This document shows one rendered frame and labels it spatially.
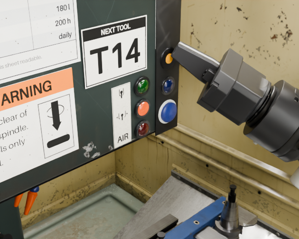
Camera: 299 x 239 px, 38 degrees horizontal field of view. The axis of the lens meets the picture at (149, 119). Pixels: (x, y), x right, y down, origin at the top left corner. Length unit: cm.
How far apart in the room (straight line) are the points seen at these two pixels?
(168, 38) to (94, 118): 15
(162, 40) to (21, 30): 20
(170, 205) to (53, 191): 54
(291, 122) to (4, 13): 35
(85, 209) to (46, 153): 158
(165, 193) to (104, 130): 125
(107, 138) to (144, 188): 149
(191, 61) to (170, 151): 124
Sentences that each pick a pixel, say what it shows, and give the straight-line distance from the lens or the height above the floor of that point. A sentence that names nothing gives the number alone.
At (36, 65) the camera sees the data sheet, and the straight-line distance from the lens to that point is 47.
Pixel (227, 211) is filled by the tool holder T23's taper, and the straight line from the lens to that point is 100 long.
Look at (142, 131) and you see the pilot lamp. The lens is 60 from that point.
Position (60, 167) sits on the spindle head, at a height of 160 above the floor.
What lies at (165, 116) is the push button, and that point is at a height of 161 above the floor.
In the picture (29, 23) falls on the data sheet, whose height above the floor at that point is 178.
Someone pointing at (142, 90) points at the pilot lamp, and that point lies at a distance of 57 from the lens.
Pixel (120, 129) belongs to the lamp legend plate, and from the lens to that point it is 57.
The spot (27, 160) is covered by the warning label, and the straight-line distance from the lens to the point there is 51.
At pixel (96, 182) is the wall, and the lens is 212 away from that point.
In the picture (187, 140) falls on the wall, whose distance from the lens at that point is 170.
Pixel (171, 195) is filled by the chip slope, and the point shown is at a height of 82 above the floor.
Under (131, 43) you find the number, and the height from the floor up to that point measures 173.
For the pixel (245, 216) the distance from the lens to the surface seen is 108.
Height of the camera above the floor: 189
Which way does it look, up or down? 27 degrees down
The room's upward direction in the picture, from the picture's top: straight up
